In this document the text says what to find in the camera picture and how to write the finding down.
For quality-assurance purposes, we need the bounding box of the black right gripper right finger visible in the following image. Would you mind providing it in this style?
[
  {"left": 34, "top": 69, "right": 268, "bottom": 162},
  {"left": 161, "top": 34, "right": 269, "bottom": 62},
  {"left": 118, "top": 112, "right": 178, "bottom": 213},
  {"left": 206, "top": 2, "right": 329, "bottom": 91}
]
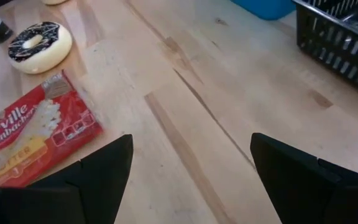
[{"left": 250, "top": 133, "right": 358, "bottom": 224}]

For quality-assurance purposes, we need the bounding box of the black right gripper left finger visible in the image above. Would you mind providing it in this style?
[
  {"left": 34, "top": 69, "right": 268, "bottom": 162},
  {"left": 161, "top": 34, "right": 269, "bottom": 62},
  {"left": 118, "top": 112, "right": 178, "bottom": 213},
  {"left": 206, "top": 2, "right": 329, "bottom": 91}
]
[{"left": 0, "top": 134, "right": 134, "bottom": 224}]

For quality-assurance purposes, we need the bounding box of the red popcorn packet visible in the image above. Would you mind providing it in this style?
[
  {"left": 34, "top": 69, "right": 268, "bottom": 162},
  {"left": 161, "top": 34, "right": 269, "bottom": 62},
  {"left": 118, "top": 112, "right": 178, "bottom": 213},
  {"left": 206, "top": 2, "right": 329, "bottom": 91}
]
[{"left": 0, "top": 70, "right": 104, "bottom": 188}]

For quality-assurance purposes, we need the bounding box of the chocolate frosted toy donut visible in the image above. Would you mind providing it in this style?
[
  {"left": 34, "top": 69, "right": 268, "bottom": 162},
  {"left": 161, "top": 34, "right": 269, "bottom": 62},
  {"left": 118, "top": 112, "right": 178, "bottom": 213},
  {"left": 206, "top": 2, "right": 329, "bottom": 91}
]
[{"left": 7, "top": 21, "right": 73, "bottom": 75}]

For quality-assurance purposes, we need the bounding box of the pink frosted toy donut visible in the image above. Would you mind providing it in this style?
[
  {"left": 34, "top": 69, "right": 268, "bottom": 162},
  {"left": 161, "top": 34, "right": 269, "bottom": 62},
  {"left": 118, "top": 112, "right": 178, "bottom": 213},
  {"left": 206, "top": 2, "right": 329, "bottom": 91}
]
[{"left": 40, "top": 0, "right": 70, "bottom": 6}]

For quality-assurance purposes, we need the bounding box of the black slotted plastic basket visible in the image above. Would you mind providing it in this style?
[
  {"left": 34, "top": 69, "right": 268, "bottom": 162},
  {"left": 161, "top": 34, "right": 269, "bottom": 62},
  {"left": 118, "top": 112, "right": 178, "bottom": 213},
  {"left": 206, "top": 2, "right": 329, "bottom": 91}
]
[{"left": 292, "top": 0, "right": 358, "bottom": 100}]

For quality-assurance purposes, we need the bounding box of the blue plastic bin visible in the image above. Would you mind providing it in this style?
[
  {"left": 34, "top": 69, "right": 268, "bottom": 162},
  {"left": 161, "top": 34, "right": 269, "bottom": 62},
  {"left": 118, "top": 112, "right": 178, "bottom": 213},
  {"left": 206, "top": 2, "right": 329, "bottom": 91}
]
[{"left": 230, "top": 0, "right": 297, "bottom": 21}]

